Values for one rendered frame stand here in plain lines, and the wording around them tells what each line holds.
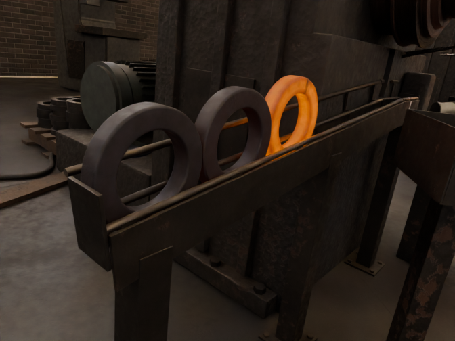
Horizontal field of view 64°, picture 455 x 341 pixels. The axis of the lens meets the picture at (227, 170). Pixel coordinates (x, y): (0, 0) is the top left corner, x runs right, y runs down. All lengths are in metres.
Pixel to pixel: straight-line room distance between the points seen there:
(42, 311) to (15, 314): 0.07
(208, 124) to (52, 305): 0.91
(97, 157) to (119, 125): 0.05
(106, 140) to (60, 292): 0.96
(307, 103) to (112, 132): 0.48
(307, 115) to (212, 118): 0.32
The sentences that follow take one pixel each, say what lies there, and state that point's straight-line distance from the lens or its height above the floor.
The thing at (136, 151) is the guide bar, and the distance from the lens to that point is 0.56.
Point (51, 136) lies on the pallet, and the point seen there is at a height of 0.14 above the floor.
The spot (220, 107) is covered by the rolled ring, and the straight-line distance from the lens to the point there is 0.57.
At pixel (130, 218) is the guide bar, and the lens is 0.48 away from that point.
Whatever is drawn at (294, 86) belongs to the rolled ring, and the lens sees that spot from 0.74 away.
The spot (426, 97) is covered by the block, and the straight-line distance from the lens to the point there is 1.63.
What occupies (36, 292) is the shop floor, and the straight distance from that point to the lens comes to 1.38.
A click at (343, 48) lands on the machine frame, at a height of 0.84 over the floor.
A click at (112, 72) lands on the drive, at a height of 0.64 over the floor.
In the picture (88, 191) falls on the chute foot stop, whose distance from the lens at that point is 0.46.
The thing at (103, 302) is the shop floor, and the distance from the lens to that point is 1.29.
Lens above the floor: 0.81
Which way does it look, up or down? 19 degrees down
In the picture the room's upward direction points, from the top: 7 degrees clockwise
